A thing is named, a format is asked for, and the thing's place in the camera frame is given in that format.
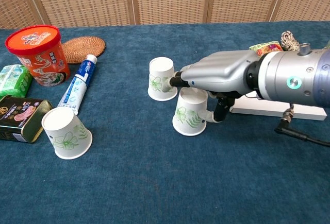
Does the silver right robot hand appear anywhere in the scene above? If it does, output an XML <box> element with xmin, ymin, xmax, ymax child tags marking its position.
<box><xmin>169</xmin><ymin>49</ymin><xmax>261</xmax><ymax>124</ymax></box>

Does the white floral paper cup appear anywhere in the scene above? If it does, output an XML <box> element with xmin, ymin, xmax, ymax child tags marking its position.
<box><xmin>147</xmin><ymin>57</ymin><xmax>178</xmax><ymax>101</ymax></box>
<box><xmin>41</xmin><ymin>106</ymin><xmax>93</xmax><ymax>160</ymax></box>
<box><xmin>172</xmin><ymin>88</ymin><xmax>208</xmax><ymax>136</ymax></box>

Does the green snack chip bag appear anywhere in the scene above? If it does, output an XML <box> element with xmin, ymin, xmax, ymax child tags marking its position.
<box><xmin>249</xmin><ymin>42</ymin><xmax>284</xmax><ymax>56</ymax></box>

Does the white USB hub box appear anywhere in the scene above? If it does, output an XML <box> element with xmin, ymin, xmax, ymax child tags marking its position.
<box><xmin>229</xmin><ymin>94</ymin><xmax>327</xmax><ymax>121</ymax></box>

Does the bamboo folding screen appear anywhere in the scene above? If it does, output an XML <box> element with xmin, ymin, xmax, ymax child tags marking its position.
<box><xmin>0</xmin><ymin>0</ymin><xmax>330</xmax><ymax>30</ymax></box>

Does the blue table cloth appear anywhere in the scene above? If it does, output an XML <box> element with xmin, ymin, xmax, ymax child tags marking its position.
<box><xmin>0</xmin><ymin>21</ymin><xmax>330</xmax><ymax>224</ymax></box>

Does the round woven rattan coaster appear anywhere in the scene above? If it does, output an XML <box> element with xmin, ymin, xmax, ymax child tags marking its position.
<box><xmin>61</xmin><ymin>36</ymin><xmax>106</xmax><ymax>64</ymax></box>

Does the white blue toothpaste tube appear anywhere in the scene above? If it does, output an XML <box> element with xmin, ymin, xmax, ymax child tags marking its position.
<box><xmin>57</xmin><ymin>55</ymin><xmax>98</xmax><ymax>115</ymax></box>

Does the orange instant noodle tub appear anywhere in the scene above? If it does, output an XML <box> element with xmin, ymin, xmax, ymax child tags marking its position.
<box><xmin>5</xmin><ymin>25</ymin><xmax>71</xmax><ymax>88</ymax></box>

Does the black luncheon meat tin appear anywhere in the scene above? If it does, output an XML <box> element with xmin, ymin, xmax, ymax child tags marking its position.
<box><xmin>0</xmin><ymin>95</ymin><xmax>54</xmax><ymax>144</ymax></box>

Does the green tissue pack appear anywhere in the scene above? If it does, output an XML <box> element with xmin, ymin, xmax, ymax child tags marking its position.
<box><xmin>0</xmin><ymin>64</ymin><xmax>34</xmax><ymax>100</ymax></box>

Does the coiled camouflage rope bundle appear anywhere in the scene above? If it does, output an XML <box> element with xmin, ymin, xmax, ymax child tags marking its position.
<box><xmin>279</xmin><ymin>30</ymin><xmax>302</xmax><ymax>52</ymax></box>

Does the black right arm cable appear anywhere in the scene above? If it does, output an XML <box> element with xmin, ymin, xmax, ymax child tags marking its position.
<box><xmin>274</xmin><ymin>104</ymin><xmax>330</xmax><ymax>147</ymax></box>

